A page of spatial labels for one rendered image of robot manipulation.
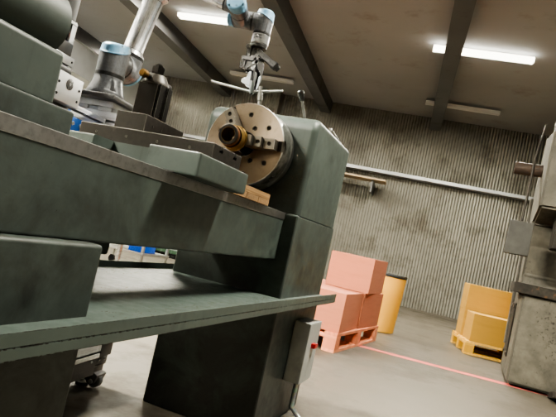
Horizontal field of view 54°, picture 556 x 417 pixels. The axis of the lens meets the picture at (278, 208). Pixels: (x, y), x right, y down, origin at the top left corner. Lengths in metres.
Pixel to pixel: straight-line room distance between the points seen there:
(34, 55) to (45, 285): 0.41
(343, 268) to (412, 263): 5.80
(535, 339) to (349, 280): 1.54
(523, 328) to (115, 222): 4.11
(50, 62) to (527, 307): 4.32
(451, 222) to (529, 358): 6.01
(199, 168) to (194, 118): 10.49
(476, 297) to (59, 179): 5.86
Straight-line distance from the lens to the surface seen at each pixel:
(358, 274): 4.85
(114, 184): 1.17
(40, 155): 1.01
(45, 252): 1.01
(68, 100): 1.85
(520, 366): 4.96
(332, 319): 4.32
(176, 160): 1.34
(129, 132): 1.57
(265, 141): 1.99
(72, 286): 1.08
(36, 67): 1.11
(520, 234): 5.02
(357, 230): 10.67
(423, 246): 10.63
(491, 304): 6.62
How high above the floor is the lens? 0.77
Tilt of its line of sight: 3 degrees up
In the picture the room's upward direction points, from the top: 13 degrees clockwise
